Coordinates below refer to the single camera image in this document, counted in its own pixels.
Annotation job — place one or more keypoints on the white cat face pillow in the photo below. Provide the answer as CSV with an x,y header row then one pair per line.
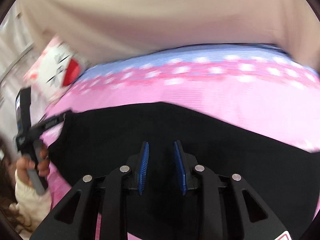
x,y
55,70

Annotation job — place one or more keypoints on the black pants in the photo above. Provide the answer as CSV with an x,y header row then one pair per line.
x,y
98,141

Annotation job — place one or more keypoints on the beige headboard cushion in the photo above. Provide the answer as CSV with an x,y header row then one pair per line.
x,y
109,30

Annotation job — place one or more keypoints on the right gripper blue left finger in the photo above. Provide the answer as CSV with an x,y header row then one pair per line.
x,y
119,184

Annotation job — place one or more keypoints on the pink rose bed sheet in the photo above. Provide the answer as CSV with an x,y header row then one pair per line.
x,y
257,88

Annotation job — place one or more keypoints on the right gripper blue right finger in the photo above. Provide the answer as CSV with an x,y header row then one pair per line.
x,y
193,176

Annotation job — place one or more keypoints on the cream sleeve left forearm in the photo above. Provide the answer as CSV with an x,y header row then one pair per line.
x,y
31,207

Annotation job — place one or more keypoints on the left hand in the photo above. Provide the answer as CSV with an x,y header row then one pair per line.
x,y
24,164

